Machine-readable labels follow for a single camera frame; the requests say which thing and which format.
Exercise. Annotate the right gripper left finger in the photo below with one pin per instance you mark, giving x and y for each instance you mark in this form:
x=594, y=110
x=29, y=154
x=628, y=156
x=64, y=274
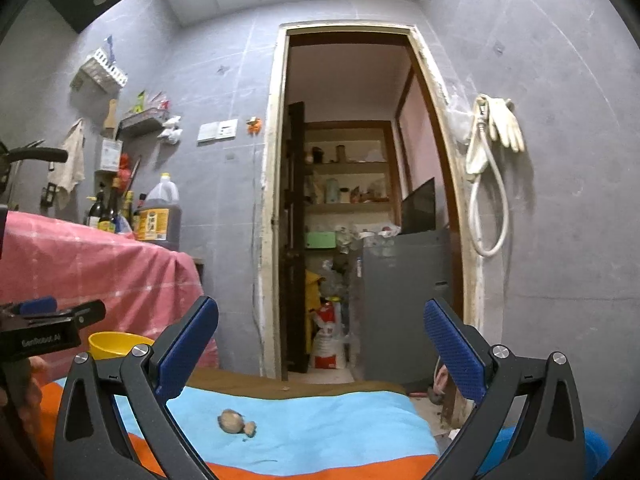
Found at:
x=91, y=441

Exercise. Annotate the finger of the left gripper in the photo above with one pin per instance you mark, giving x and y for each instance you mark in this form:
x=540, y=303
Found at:
x=83, y=315
x=43, y=305

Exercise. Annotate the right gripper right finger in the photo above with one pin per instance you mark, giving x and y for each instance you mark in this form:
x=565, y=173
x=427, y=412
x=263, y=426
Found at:
x=548, y=440

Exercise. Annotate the person's left hand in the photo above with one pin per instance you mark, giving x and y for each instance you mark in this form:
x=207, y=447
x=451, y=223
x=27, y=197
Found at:
x=29, y=411

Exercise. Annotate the yellow plastic bowl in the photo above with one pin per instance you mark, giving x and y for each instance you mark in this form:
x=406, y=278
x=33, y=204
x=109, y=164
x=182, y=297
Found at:
x=114, y=345

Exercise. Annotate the blue plastic bucket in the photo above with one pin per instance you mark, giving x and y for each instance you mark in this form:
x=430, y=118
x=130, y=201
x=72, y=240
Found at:
x=597, y=452

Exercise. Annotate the pink checked cloth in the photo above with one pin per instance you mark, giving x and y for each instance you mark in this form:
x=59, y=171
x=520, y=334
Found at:
x=144, y=287

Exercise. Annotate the dark sauce bottle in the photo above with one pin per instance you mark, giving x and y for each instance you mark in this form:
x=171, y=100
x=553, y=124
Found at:
x=96, y=210

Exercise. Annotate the large oil jug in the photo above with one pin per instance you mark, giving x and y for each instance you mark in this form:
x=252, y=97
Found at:
x=160, y=215

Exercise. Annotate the hanging beige towel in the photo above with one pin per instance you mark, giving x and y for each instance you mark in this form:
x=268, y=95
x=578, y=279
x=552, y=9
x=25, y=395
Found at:
x=66, y=175

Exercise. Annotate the striped blue orange cloth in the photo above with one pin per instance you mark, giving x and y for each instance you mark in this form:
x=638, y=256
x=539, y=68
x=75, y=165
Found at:
x=356, y=435

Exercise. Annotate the small brown nut piece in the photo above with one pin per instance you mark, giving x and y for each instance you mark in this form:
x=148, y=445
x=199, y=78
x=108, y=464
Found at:
x=249, y=429

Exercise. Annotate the grey metal cabinet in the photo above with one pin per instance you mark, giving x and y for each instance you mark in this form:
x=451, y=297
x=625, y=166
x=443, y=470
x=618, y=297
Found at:
x=390, y=281

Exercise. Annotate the red white sack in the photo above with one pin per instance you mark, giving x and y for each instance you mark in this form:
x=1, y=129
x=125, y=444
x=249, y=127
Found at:
x=328, y=343

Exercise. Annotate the green box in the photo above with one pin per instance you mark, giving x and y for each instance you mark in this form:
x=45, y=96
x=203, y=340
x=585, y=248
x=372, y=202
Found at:
x=319, y=240

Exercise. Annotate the black monitor screen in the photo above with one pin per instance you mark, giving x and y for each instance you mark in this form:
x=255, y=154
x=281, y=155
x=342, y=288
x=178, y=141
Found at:
x=418, y=209

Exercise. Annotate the wooden storage shelf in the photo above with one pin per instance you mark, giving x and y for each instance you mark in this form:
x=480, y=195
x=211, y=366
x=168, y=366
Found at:
x=352, y=176

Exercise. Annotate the white rubber gloves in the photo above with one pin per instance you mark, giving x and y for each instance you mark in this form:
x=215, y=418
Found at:
x=498, y=118

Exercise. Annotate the black pan handle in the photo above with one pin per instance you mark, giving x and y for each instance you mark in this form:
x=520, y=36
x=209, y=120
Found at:
x=43, y=154

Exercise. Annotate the wall spice shelf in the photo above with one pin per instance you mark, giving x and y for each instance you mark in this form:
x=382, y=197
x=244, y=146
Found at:
x=148, y=114

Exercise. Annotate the white wall switch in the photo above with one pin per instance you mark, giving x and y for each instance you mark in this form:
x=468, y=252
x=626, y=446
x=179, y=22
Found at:
x=216, y=131

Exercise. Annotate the white wall basket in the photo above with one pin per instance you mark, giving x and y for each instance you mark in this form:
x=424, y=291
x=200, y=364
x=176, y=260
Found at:
x=96, y=68

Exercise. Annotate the orange wall hook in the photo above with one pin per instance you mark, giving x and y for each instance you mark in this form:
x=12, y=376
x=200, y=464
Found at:
x=254, y=125

